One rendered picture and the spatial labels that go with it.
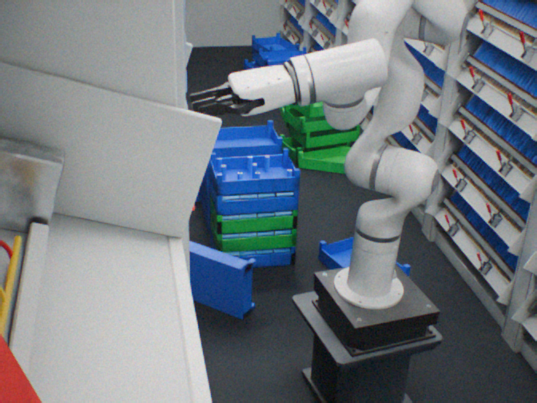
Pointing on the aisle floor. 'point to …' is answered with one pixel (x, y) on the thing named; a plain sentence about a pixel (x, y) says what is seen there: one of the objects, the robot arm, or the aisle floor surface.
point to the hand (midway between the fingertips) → (204, 104)
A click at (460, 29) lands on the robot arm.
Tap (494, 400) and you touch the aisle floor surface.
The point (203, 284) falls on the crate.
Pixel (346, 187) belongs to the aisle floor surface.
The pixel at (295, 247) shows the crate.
